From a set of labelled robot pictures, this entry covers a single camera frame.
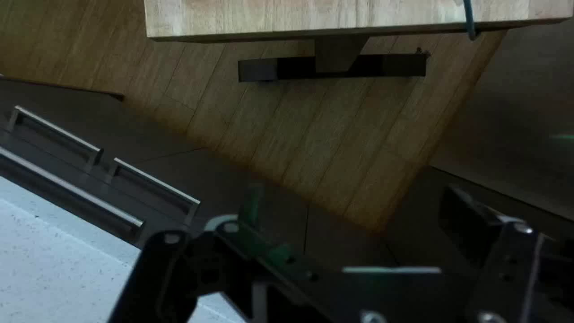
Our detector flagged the black table base bar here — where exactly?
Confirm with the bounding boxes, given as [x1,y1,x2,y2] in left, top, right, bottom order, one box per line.
[239,51,431,83]

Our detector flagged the silver cabinet handle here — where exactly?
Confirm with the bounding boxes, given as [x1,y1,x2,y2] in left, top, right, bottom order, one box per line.
[8,107,103,169]
[110,159,201,227]

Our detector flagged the upper silver cabinet handle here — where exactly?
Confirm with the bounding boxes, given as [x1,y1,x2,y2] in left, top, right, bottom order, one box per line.
[8,107,103,169]

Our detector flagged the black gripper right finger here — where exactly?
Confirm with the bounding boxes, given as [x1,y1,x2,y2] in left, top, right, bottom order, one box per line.
[440,187,544,323]

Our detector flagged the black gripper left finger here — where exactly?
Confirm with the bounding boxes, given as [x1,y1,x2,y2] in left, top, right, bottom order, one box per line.
[108,230,223,323]

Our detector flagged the dark kitchen cabinet front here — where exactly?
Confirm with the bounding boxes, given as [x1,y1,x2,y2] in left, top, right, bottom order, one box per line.
[0,80,309,246]

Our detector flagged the wooden table top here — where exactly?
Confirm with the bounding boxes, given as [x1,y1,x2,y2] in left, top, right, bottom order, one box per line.
[144,0,574,40]

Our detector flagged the green cable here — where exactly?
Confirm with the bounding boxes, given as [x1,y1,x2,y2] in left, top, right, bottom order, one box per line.
[461,0,479,42]

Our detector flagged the lower silver cabinet handle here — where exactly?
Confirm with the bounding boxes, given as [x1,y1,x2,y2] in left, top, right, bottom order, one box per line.
[110,159,201,227]

